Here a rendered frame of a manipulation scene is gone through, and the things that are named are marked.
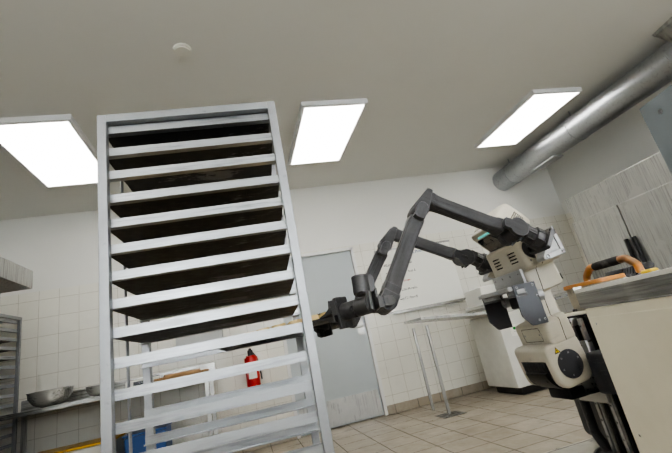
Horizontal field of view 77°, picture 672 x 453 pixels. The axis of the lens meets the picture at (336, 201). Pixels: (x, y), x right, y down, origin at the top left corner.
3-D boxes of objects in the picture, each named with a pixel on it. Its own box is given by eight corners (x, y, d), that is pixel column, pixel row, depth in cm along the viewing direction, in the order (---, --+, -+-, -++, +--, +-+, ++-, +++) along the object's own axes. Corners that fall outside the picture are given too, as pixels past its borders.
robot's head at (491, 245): (508, 233, 197) (482, 214, 199) (535, 219, 178) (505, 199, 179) (495, 257, 192) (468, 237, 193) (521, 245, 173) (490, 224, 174)
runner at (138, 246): (294, 229, 153) (293, 221, 154) (295, 226, 150) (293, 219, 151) (104, 257, 140) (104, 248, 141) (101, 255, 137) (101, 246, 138)
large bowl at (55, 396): (16, 413, 377) (17, 395, 382) (36, 408, 412) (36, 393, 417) (65, 402, 387) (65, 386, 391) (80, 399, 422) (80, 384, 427)
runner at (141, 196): (286, 184, 159) (285, 176, 160) (287, 181, 156) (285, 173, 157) (103, 206, 146) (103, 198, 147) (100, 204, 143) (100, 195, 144)
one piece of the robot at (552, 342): (570, 373, 187) (508, 246, 205) (640, 376, 152) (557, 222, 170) (522, 395, 180) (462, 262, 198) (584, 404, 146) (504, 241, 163)
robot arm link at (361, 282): (396, 305, 132) (388, 312, 139) (389, 270, 137) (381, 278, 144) (360, 308, 129) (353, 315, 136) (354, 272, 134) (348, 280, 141)
